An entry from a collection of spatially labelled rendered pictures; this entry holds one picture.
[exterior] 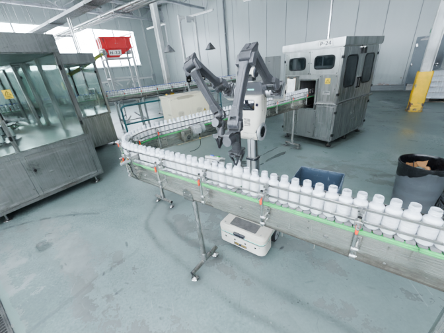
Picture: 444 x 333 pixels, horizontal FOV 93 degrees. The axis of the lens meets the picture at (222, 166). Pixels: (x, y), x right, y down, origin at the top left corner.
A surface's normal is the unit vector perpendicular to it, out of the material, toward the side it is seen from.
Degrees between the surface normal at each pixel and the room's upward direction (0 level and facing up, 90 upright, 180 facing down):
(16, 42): 90
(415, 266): 90
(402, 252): 90
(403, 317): 0
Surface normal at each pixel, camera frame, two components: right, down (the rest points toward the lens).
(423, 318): -0.09, -0.90
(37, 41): 0.81, 0.18
